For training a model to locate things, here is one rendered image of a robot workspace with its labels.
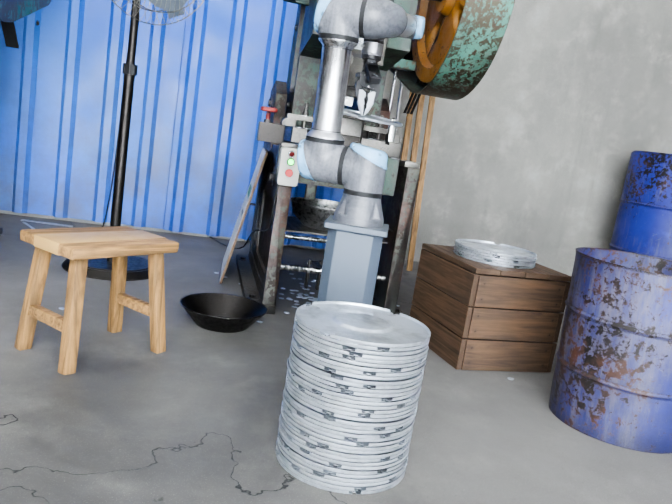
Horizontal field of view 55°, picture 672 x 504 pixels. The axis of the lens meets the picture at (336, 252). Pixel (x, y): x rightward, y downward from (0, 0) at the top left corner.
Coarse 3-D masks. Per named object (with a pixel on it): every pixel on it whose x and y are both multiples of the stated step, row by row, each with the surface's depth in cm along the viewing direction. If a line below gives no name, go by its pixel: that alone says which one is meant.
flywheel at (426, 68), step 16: (432, 0) 288; (448, 0) 260; (464, 0) 250; (432, 16) 286; (448, 16) 266; (432, 32) 283; (448, 32) 264; (416, 48) 292; (432, 48) 281; (448, 48) 252; (416, 64) 289; (432, 64) 278
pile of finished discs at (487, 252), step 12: (456, 240) 238; (468, 240) 245; (480, 240) 247; (456, 252) 230; (468, 252) 224; (480, 252) 221; (492, 252) 223; (504, 252) 227; (516, 252) 232; (528, 252) 237; (492, 264) 220; (504, 264) 224; (516, 264) 220; (528, 264) 223
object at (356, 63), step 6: (360, 42) 255; (354, 48) 255; (360, 48) 255; (354, 54) 255; (360, 54) 256; (354, 60) 256; (360, 60) 256; (354, 66) 253; (360, 66) 254; (354, 72) 254; (348, 78) 254; (354, 78) 254; (348, 84) 254; (366, 90) 259
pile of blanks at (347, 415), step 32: (320, 352) 129; (352, 352) 127; (384, 352) 125; (416, 352) 130; (288, 384) 136; (320, 384) 128; (352, 384) 126; (384, 384) 126; (416, 384) 133; (288, 416) 135; (320, 416) 128; (352, 416) 129; (384, 416) 128; (288, 448) 137; (320, 448) 129; (352, 448) 128; (384, 448) 130; (320, 480) 130; (352, 480) 129; (384, 480) 133
